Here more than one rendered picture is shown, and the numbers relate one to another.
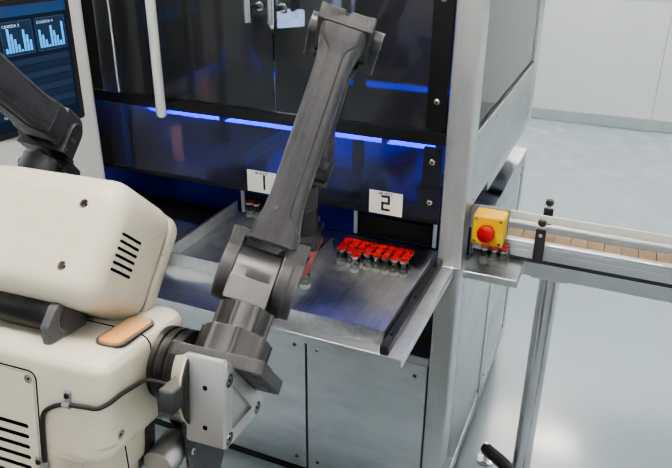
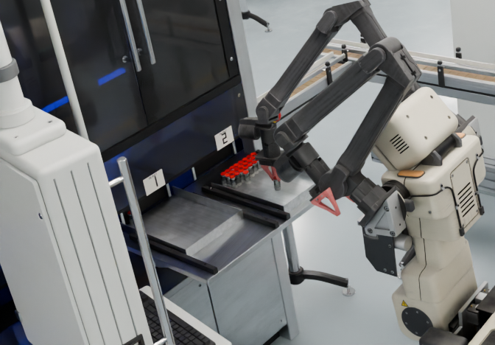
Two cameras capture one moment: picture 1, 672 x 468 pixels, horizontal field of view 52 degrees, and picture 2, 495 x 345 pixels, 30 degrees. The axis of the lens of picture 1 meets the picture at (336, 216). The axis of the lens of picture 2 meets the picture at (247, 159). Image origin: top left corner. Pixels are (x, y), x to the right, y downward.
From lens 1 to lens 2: 2.65 m
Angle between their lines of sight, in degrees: 58
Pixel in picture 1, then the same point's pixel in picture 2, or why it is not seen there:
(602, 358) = not seen: hidden behind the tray
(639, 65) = not seen: outside the picture
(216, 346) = (462, 122)
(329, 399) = (227, 304)
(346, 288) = (267, 186)
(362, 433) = (250, 307)
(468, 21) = (233, 4)
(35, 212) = (425, 111)
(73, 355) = (470, 141)
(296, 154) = not seen: hidden behind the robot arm
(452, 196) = (252, 107)
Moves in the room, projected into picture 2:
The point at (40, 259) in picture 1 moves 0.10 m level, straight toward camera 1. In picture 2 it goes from (443, 121) to (479, 113)
